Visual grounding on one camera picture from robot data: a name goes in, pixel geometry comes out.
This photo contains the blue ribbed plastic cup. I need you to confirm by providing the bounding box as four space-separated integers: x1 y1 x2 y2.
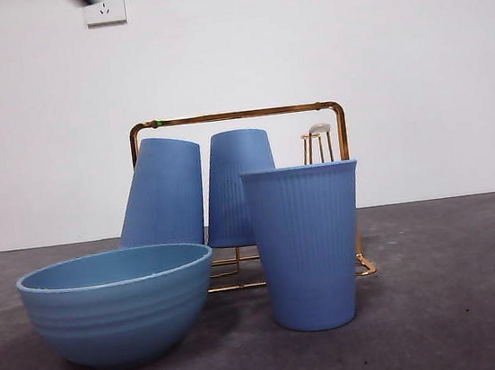
108 131 213 256
195 125 286 251
239 157 379 340

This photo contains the blue ridged bowl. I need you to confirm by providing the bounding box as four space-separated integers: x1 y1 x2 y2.
13 237 227 370

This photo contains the white wall socket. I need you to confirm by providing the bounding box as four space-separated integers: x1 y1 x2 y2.
82 0 129 29

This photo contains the gold wire cup rack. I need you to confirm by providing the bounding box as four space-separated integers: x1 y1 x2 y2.
126 95 381 305

